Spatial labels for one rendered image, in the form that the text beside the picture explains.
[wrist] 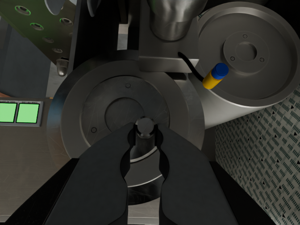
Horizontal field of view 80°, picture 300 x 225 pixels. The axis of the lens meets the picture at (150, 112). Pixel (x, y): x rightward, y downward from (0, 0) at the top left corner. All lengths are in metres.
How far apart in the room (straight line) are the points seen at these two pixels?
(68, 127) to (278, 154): 0.23
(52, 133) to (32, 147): 0.39
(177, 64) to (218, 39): 0.07
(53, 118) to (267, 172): 0.26
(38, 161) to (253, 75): 0.51
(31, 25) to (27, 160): 0.33
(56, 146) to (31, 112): 0.40
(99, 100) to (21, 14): 0.33
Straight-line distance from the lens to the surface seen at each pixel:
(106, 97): 0.16
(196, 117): 0.18
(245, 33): 0.23
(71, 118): 0.17
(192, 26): 0.17
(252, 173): 0.31
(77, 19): 0.23
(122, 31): 0.65
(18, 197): 0.59
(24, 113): 0.59
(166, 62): 0.16
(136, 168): 0.16
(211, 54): 0.21
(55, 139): 0.19
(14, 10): 0.46
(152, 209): 0.51
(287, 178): 0.26
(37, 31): 0.49
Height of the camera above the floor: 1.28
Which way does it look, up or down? 12 degrees down
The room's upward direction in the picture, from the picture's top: 179 degrees counter-clockwise
